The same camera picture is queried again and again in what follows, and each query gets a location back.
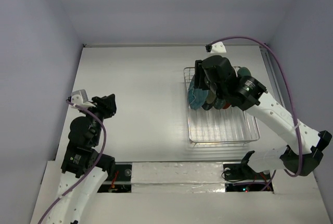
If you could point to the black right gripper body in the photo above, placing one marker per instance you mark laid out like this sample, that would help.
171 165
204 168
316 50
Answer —
199 77

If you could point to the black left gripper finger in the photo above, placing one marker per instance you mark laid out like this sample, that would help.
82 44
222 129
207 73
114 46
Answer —
110 100
108 110

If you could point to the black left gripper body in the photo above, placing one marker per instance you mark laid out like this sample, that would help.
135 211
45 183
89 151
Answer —
98 110

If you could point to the teal scalloped plate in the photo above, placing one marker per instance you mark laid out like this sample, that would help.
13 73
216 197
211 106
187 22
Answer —
197 98

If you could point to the brown striped rim plate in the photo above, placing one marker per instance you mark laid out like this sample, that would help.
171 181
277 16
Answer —
209 102

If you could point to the mint green flower plate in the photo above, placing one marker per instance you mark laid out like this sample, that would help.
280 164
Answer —
244 71

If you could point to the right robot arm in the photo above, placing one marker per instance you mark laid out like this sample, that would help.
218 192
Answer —
304 149

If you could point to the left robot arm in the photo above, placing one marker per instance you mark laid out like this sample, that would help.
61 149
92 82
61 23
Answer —
85 166

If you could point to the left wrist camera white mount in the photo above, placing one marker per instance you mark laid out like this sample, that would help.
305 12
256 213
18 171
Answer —
79 98

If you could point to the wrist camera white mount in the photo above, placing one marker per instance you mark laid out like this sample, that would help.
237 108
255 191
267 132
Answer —
216 48
79 98

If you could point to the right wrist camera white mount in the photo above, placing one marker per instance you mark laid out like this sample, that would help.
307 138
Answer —
216 48

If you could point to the wire dish rack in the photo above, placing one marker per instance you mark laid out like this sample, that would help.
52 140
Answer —
217 127

